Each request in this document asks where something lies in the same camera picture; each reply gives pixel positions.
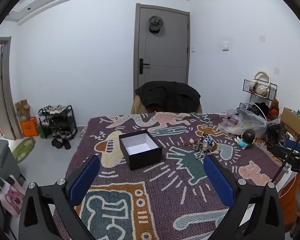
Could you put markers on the green oval rug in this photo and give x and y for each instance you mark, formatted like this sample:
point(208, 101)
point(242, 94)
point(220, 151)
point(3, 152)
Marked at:
point(23, 150)

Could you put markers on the dark-haired doll figure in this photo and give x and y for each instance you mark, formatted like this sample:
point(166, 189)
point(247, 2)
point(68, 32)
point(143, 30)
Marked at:
point(247, 136)

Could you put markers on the large white wall switch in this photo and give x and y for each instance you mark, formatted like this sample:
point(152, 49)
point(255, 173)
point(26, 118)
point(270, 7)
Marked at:
point(225, 45)

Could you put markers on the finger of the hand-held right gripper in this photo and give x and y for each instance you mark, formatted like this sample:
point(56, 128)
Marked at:
point(281, 150)

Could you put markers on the pile of jewelry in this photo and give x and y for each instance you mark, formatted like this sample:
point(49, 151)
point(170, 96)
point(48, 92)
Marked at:
point(202, 147)

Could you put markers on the black cloth bundle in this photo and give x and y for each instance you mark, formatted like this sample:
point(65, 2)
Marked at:
point(261, 108)

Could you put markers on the grey cabinet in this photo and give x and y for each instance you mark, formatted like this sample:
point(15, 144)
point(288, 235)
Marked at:
point(2, 155)

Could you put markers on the white handbag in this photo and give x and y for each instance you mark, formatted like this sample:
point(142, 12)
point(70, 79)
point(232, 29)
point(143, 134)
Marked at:
point(261, 90)

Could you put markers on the brown plush toy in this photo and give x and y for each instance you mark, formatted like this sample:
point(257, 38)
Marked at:
point(274, 106)

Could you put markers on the pair of dark slippers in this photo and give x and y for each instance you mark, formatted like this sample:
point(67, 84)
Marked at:
point(61, 143)

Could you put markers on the clear plastic bag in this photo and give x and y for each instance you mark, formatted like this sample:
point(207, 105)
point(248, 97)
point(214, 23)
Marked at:
point(245, 122)

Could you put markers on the grey-green cap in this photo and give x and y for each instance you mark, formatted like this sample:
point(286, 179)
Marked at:
point(155, 24)

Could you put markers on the black box white inside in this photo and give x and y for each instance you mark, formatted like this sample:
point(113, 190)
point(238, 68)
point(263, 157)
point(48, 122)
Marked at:
point(145, 157)

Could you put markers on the large tan cardboard box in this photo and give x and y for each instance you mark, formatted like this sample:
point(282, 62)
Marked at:
point(291, 122)

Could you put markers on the black device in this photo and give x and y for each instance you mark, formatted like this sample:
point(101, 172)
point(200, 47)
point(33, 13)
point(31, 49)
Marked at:
point(275, 132)

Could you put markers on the black shoe rack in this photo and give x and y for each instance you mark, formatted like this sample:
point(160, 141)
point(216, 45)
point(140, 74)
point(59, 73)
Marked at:
point(73, 120)

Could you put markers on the printed woven blanket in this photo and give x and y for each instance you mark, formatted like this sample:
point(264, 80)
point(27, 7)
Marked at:
point(145, 200)

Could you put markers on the row of shoes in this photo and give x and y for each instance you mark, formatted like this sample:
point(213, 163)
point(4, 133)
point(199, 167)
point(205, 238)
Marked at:
point(56, 121)

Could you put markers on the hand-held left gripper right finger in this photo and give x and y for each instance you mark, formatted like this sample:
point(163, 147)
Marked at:
point(218, 181)

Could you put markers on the green paper bag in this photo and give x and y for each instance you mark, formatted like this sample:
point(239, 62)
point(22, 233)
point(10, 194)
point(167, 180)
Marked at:
point(41, 132)

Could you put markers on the pink print tote bag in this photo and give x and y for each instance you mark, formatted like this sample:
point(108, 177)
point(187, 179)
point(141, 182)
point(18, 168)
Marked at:
point(12, 197)

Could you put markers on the black jacket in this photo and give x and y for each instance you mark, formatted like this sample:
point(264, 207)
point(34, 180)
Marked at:
point(167, 92)

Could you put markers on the tan chair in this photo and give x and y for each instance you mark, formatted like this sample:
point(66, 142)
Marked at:
point(137, 106)

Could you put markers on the grey side door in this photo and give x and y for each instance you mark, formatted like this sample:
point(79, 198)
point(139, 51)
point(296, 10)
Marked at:
point(2, 92)

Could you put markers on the open brown cardboard box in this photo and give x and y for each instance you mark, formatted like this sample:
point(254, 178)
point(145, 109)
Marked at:
point(22, 110)

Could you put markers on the orange box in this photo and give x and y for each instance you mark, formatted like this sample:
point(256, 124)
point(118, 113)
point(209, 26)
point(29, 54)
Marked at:
point(28, 127)

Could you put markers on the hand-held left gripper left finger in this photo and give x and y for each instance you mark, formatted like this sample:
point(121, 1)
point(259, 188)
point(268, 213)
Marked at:
point(83, 182)

